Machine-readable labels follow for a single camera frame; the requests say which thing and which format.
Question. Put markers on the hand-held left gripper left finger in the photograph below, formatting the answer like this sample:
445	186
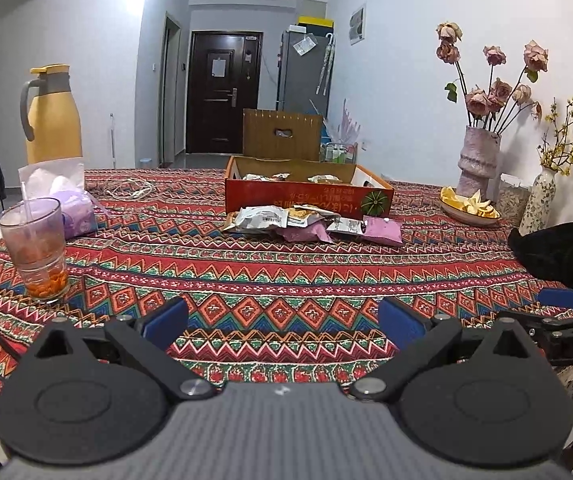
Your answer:
166	322

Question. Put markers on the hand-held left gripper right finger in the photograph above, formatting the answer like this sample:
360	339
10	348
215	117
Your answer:
401	322

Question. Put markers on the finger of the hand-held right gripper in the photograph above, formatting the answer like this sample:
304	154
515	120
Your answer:
566	322
561	298

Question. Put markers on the pink snack packet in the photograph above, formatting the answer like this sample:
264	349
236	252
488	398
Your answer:
309	233
384	230

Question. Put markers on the pile of silver snack packets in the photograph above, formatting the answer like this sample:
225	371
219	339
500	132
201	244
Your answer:
261	219

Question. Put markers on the yellow cracker packet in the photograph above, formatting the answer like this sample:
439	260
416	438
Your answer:
306	215

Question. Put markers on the red cardboard box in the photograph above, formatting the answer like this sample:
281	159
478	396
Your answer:
291	197

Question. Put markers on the black cloth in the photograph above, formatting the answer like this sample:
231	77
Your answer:
561	255

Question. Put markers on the floral white vase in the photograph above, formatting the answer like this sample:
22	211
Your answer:
538	200

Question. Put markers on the clear storage jar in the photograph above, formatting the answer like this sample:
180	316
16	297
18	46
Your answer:
511	202

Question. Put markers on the patterned red tablecloth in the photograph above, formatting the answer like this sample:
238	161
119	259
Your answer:
276	280

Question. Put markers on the bowl of orange peels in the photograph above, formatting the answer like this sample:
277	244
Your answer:
466	218

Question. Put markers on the yellow flower branches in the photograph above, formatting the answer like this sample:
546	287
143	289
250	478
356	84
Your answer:
563	152

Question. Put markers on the purple tissue pack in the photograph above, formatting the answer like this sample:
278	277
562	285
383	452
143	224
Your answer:
74	210

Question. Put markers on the glass cup with straw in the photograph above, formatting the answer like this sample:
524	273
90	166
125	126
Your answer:
36	255

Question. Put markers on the pink ceramic vase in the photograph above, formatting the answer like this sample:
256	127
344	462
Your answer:
478	160

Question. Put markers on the pink pleated fan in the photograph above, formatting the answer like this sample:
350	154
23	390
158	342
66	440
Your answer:
349	122

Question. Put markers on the bunch of dried pink roses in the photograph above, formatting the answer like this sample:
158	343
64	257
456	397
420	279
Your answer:
483	100

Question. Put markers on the dark entrance door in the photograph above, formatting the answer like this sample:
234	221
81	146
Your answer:
201	110

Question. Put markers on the grey side door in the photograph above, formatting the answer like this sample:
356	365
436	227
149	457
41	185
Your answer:
171	95

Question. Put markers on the yellow thermos jug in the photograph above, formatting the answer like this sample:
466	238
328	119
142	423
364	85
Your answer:
54	120

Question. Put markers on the white paper notice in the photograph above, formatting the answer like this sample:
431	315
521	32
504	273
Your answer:
218	68

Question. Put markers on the grey refrigerator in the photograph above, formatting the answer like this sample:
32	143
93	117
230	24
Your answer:
299	80

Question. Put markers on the folded umbrella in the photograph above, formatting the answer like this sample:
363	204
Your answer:
326	65

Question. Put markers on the white plastic bag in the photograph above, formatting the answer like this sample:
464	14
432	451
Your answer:
305	45

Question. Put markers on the yellow and black box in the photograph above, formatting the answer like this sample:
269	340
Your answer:
316	21

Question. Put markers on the framed wall picture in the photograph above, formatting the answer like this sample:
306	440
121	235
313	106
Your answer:
357	25

